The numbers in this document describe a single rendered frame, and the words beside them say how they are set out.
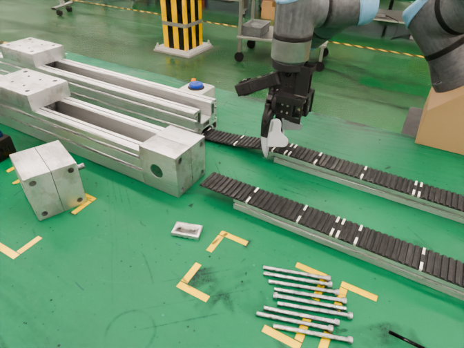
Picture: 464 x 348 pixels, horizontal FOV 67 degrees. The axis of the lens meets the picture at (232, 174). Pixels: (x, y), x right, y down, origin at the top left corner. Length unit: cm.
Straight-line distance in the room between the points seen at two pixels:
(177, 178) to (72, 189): 20
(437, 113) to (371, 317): 57
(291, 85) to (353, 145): 28
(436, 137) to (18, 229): 94
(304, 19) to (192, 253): 45
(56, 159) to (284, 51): 47
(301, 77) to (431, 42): 41
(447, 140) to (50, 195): 90
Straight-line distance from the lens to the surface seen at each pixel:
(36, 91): 95
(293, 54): 70
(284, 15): 69
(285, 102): 73
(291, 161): 82
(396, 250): 63
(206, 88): 105
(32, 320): 60
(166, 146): 70
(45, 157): 74
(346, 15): 73
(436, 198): 78
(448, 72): 103
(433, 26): 100
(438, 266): 65
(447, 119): 100
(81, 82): 110
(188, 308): 55
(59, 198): 73
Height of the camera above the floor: 124
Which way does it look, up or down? 36 degrees down
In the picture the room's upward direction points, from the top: 2 degrees clockwise
